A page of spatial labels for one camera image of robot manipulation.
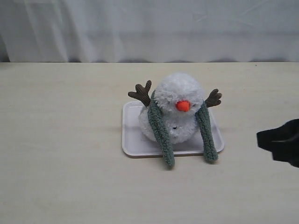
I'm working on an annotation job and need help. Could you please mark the green fuzzy knitted scarf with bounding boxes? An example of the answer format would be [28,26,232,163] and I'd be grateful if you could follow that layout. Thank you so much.
[140,89,222,168]

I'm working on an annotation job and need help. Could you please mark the white plush snowman toy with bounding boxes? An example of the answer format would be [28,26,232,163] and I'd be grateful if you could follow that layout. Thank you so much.
[128,72,222,144]

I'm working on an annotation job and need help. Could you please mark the white plastic tray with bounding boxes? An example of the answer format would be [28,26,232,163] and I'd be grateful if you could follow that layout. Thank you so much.
[121,101,225,159]

